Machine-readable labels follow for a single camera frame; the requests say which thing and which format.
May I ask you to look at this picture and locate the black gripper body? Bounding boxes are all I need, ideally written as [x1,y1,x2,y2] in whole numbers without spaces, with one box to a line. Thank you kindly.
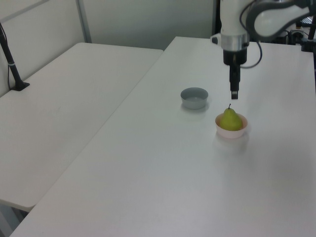
[223,48,248,67]

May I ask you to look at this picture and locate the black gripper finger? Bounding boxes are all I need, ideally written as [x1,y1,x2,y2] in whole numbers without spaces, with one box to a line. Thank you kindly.
[229,64,241,100]

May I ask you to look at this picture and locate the green pear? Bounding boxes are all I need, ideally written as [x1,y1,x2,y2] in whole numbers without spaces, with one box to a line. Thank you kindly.
[219,103,243,131]

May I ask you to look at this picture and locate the grey plastic bowl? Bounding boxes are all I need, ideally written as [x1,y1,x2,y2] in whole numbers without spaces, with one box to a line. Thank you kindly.
[180,87,209,110]

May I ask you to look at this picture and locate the pink plastic bowl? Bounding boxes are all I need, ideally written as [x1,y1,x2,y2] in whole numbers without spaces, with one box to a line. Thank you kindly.
[214,113,248,139]

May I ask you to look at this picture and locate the grey background equipment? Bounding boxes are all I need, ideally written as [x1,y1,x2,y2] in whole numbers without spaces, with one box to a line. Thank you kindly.
[283,21,309,45]

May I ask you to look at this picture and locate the black clamp pole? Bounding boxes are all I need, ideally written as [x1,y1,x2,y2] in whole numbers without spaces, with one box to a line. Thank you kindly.
[300,14,316,52]

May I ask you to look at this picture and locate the white side table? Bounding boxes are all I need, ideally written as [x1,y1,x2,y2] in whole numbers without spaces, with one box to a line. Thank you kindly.
[0,42,165,212]

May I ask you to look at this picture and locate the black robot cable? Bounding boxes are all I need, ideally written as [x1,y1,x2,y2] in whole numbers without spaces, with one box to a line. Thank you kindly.
[238,40,263,69]

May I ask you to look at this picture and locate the grey metal frame post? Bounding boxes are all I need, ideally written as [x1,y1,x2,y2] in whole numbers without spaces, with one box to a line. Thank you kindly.
[76,0,93,44]

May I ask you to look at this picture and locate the black camera pole stand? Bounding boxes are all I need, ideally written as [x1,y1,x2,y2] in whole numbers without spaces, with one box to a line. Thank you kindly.
[0,22,31,93]

